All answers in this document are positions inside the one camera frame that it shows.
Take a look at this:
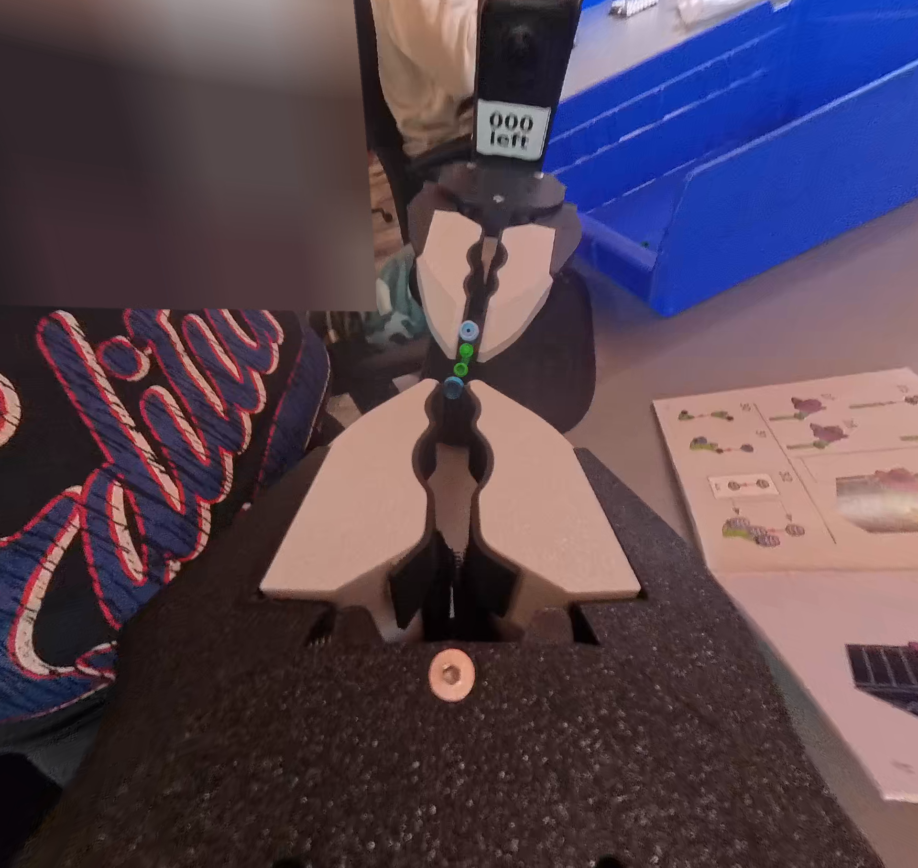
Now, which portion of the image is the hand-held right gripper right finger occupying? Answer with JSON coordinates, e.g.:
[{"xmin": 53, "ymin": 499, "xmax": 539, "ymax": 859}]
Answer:
[{"xmin": 459, "ymin": 381, "xmax": 642, "ymax": 640}]

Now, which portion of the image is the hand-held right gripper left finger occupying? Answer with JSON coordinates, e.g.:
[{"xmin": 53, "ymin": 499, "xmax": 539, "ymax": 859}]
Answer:
[{"xmin": 260, "ymin": 381, "xmax": 450, "ymax": 637}]

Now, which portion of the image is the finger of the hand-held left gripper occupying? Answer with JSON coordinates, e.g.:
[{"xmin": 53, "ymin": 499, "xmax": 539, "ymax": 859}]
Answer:
[
  {"xmin": 472, "ymin": 226, "xmax": 563, "ymax": 369},
  {"xmin": 414, "ymin": 213, "xmax": 490, "ymax": 370}
]

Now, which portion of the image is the large blue plastic bin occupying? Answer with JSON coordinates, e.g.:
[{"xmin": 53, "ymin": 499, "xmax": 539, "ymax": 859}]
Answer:
[{"xmin": 543, "ymin": 0, "xmax": 918, "ymax": 317}]

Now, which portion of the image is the person's left forearm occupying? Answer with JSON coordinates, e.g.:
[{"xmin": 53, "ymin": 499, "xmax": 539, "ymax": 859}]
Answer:
[{"xmin": 373, "ymin": 259, "xmax": 431, "ymax": 353}]

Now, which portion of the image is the lego instruction booklet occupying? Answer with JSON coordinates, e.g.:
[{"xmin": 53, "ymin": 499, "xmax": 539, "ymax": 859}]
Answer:
[{"xmin": 653, "ymin": 367, "xmax": 918, "ymax": 804}]

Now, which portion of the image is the black rounded pad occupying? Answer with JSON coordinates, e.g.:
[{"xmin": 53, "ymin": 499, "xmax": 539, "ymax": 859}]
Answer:
[{"xmin": 424, "ymin": 263, "xmax": 598, "ymax": 434}]

